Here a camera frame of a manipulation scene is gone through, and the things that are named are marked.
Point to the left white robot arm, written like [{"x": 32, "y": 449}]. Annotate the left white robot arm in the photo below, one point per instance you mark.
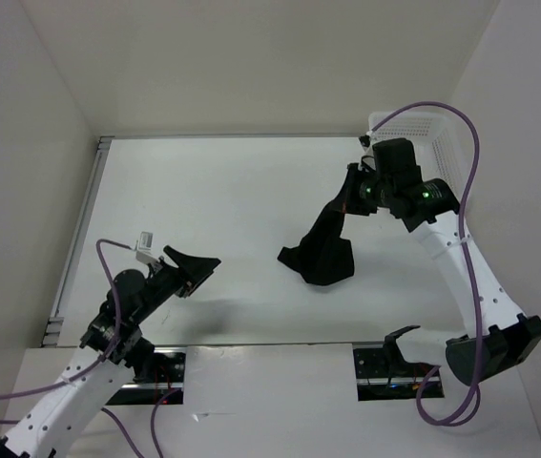
[{"x": 112, "y": 351}]

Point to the black skirt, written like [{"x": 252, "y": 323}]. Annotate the black skirt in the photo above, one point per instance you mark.
[{"x": 323, "y": 257}]

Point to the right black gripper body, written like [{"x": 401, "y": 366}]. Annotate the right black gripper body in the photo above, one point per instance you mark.
[{"x": 362, "y": 195}]

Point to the white perforated plastic basket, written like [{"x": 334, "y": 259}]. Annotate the white perforated plastic basket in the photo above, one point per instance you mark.
[{"x": 437, "y": 149}]

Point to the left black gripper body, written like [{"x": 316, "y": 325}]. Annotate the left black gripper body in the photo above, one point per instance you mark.
[{"x": 163, "y": 283}]

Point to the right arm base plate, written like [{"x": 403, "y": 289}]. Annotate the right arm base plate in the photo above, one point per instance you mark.
[{"x": 378, "y": 380}]

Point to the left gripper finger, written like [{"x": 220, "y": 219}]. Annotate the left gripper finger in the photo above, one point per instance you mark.
[
  {"x": 195, "y": 271},
  {"x": 181, "y": 261}
]

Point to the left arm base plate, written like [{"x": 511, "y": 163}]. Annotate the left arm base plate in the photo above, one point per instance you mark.
[{"x": 159, "y": 380}]

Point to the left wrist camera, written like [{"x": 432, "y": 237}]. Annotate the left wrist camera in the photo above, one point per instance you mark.
[{"x": 143, "y": 249}]

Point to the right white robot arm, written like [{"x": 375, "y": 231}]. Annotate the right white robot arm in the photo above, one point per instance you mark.
[{"x": 499, "y": 335}]

